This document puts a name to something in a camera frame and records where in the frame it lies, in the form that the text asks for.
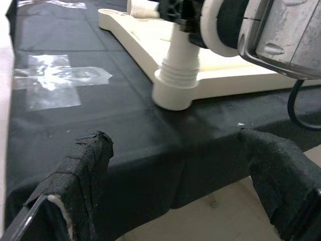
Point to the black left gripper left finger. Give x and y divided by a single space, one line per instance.
70 190

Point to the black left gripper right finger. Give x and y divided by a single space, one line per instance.
283 180

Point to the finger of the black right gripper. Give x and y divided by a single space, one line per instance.
184 26

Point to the white plastic table leg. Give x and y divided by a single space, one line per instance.
180 62
140 8

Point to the cream plastic ribbed table top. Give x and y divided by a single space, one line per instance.
225 82

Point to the black tablecloth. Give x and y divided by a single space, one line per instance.
113 75

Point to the small clear tape strip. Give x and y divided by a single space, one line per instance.
62 3

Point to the large clear tape patch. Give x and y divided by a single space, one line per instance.
50 80

